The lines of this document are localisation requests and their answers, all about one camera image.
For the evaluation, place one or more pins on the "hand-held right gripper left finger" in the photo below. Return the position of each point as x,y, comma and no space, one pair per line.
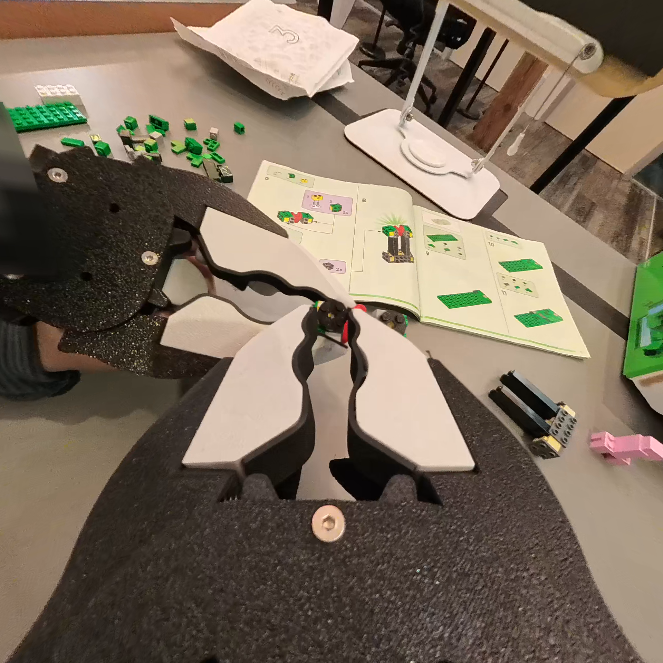
243,409

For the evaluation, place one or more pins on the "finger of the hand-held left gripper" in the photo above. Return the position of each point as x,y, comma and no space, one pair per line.
259,248
207,326

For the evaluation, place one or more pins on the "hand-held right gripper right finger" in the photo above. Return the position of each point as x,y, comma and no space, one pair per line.
414,409

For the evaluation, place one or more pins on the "green red toy brick assembly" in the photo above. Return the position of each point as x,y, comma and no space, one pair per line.
391,320

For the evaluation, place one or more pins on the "small black brick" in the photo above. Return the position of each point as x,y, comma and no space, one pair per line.
331,313

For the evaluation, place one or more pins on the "person's left forearm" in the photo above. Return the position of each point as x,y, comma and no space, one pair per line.
20,367

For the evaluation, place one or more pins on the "person's left hand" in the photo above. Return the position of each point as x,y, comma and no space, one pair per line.
52,355

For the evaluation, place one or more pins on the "pile of small green bricks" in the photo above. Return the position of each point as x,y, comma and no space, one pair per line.
150,145

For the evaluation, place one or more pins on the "green studded plate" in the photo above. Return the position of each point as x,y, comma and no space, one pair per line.
46,116

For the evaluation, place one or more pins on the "black toy brick legs assembly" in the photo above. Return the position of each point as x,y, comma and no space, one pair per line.
538,414

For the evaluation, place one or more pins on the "toy brick instruction booklet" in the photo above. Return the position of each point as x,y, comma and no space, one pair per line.
383,279

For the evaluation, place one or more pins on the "white studded brick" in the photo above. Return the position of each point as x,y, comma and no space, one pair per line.
59,93

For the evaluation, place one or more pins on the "white lamp base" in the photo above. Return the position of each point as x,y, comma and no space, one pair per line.
414,155

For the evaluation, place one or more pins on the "white numbered paper bag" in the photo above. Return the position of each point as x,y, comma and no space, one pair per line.
269,46

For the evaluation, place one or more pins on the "pink toy brick pig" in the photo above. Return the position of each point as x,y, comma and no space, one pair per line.
626,446

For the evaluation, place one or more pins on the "green toy set box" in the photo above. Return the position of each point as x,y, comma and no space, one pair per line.
647,331

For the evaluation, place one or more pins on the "black office chair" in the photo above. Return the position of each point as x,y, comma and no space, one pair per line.
414,46

